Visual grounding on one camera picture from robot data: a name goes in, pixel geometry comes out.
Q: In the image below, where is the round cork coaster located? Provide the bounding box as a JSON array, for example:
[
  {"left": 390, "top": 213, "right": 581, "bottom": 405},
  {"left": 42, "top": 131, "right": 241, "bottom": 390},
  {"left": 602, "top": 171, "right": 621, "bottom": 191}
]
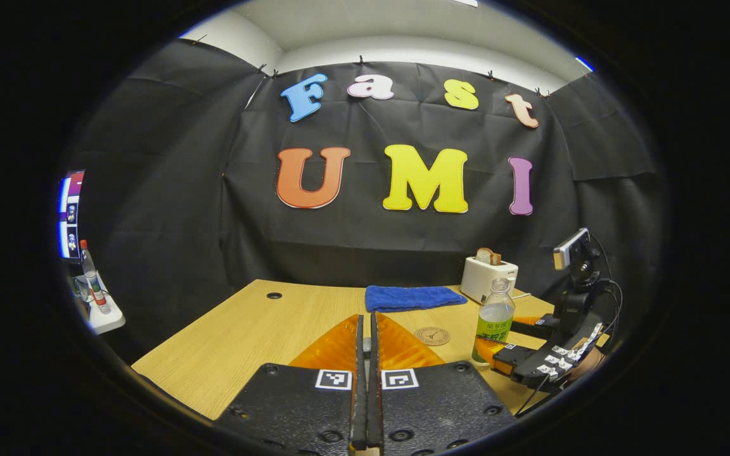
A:
[{"left": 414, "top": 327, "right": 451, "bottom": 346}]

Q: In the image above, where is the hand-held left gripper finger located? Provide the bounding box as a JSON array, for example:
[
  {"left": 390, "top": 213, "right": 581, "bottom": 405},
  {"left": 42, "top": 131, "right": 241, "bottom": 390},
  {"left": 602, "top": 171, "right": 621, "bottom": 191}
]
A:
[
  {"left": 370, "top": 312, "right": 518, "bottom": 456},
  {"left": 213, "top": 315, "right": 366, "bottom": 456}
]

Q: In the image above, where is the white toaster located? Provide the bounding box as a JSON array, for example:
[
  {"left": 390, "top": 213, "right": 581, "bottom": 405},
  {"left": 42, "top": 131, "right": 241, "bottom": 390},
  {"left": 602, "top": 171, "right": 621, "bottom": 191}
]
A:
[{"left": 460, "top": 256, "right": 519, "bottom": 305}]

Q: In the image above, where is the clear water bottle green label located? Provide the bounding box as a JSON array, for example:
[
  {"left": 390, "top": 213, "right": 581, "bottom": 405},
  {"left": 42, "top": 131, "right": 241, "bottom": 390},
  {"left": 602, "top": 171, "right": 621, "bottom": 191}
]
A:
[{"left": 471, "top": 277, "right": 516, "bottom": 365}]

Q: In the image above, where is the white side shelf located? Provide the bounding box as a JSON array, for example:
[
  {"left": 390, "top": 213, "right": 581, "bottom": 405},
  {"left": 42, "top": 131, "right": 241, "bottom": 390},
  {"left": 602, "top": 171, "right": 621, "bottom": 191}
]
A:
[{"left": 74, "top": 272, "right": 126, "bottom": 335}]

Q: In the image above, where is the computer monitor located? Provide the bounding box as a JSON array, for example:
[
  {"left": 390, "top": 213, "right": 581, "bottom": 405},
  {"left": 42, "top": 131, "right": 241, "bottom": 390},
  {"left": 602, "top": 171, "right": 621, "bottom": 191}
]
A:
[{"left": 58, "top": 170, "right": 86, "bottom": 260}]

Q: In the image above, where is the small red-capped bottle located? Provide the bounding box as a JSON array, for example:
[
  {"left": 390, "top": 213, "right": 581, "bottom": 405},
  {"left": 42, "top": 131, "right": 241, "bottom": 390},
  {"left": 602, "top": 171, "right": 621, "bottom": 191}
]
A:
[{"left": 80, "top": 239, "right": 112, "bottom": 315}]

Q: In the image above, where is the blue towel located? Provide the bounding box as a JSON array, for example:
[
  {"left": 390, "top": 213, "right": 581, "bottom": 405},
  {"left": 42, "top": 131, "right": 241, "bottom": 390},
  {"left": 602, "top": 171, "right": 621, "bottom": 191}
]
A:
[{"left": 365, "top": 285, "right": 468, "bottom": 314}]

